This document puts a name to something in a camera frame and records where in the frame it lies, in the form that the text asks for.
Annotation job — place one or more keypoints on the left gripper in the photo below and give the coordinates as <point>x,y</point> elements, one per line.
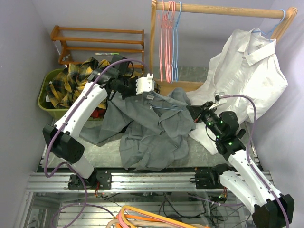
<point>133,92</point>

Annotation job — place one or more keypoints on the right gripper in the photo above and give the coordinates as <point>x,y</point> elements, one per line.
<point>196,111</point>

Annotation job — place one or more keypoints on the grey button shirt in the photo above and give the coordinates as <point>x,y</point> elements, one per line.
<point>156,138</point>

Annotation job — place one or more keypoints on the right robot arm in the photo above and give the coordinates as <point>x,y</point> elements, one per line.
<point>268,206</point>

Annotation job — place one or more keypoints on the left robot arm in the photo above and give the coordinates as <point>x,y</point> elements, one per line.
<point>61,138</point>

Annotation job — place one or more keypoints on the white hanging shirt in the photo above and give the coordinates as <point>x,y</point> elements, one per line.
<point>247,68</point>

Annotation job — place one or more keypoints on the yellow plaid shirt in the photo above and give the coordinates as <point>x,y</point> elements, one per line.
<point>66,87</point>

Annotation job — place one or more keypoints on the wooden clothes rack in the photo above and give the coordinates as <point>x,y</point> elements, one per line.
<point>288,16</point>

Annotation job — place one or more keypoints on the red garment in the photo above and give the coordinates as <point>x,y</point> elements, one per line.
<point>98,113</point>

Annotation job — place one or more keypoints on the black garment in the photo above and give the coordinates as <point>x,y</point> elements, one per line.
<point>125,126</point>

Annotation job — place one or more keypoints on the green white pen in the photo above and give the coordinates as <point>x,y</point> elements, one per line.
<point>106,54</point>

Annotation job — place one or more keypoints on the wooden shoe rack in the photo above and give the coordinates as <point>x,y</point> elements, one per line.
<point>78,44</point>

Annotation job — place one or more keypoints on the green laundry basket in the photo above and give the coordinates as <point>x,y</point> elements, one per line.
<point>43,100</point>

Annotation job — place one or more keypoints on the orange pink hangers below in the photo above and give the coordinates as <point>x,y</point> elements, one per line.
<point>130,217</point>

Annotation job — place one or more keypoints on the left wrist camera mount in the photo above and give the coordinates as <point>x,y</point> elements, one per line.
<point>144,84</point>

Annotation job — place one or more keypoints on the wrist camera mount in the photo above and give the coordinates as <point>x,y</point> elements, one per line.
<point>219,98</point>
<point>144,84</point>

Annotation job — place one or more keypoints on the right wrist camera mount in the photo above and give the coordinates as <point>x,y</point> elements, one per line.
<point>219,98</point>

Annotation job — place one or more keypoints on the aluminium mounting rail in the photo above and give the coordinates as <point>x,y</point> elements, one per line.
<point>121,181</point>

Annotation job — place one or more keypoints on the pink wire hangers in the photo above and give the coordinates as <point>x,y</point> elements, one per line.
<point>165,24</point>

